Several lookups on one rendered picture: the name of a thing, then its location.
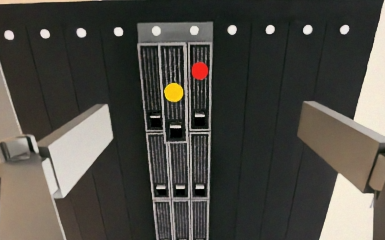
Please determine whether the black server rack frame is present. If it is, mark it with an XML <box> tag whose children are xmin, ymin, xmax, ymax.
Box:
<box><xmin>0</xmin><ymin>0</ymin><xmax>385</xmax><ymax>240</ymax></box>

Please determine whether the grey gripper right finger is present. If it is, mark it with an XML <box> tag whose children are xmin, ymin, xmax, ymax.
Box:
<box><xmin>297</xmin><ymin>101</ymin><xmax>385</xmax><ymax>240</ymax></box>

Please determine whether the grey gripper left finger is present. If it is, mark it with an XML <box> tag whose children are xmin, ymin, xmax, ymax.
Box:
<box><xmin>0</xmin><ymin>104</ymin><xmax>113</xmax><ymax>240</ymax></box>

